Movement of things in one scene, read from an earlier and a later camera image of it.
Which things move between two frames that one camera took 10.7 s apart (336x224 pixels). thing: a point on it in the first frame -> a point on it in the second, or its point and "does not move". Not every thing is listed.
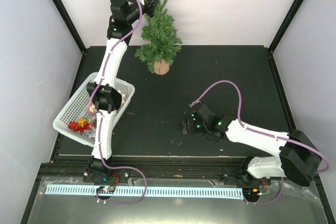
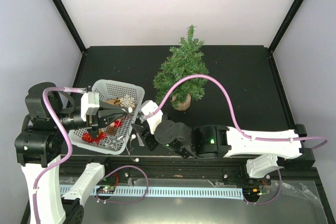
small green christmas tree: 161,42 -> 185,60
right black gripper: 190,129 -> 143,133
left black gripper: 152,0 -> 93,121
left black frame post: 58,2 does not move
